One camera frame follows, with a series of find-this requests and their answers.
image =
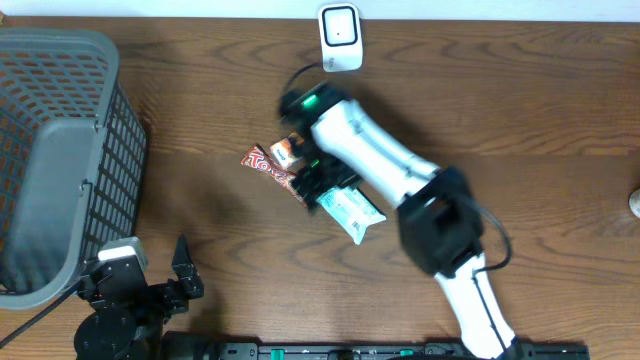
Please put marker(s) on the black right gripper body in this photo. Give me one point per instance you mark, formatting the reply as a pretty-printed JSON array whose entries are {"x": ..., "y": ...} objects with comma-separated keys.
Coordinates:
[{"x": 326, "y": 172}]

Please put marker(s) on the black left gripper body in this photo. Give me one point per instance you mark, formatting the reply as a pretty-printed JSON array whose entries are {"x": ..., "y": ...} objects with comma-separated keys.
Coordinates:
[{"x": 166, "y": 298}]

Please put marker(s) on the small orange snack packet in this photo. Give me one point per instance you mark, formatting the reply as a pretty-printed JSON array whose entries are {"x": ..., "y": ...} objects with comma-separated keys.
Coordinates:
[{"x": 285, "y": 150}]

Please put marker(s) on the mint green tissue pack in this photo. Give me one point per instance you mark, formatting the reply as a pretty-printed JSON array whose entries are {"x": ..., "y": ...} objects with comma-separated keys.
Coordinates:
[{"x": 352, "y": 210}]

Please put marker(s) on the orange chocolate bar wrapper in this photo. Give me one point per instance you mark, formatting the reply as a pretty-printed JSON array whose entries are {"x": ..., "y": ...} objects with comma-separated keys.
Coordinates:
[{"x": 257, "y": 158}]

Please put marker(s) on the green lid jar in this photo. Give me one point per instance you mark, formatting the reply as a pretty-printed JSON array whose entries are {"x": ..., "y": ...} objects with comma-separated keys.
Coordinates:
[{"x": 634, "y": 203}]

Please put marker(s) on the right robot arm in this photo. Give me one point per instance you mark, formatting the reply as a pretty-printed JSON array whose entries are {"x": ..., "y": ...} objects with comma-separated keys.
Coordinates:
[{"x": 440, "y": 224}]

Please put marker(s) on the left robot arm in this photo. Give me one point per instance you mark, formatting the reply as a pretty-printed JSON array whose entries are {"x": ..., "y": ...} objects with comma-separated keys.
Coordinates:
[{"x": 128, "y": 313}]

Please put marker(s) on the white barcode scanner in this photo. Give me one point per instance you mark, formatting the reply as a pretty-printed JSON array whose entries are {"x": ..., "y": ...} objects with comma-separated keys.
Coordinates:
[{"x": 340, "y": 37}]

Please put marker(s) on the grey plastic basket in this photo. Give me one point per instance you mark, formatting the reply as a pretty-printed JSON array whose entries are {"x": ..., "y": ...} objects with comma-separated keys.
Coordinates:
[{"x": 72, "y": 159}]

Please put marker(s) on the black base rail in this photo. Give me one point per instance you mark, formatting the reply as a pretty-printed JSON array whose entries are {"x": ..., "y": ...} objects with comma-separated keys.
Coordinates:
[{"x": 400, "y": 351}]

